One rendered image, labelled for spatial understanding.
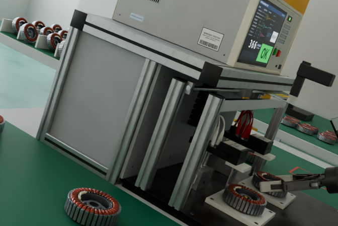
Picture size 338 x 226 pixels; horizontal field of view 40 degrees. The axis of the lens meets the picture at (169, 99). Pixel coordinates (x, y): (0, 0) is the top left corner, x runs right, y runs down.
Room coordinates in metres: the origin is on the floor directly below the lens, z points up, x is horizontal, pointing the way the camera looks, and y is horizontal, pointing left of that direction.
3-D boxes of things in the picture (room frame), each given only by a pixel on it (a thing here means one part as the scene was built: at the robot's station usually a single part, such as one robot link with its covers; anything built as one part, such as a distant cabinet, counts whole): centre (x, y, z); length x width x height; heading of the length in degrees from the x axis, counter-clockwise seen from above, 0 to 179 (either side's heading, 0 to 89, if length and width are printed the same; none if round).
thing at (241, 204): (1.16, -0.27, 0.80); 0.11 x 0.11 x 0.04
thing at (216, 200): (1.16, -0.27, 0.78); 0.15 x 0.15 x 0.01; 64
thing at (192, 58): (1.41, -0.04, 1.09); 0.68 x 0.44 x 0.05; 154
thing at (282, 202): (1.37, -0.38, 0.78); 0.15 x 0.15 x 0.01; 64
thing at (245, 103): (1.31, -0.24, 1.03); 0.62 x 0.01 x 0.03; 154
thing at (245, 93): (1.40, -0.20, 1.05); 0.06 x 0.04 x 0.04; 154
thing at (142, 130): (1.38, -0.10, 0.92); 0.66 x 0.01 x 0.30; 154
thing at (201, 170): (1.22, -0.14, 0.80); 0.08 x 0.05 x 0.06; 154
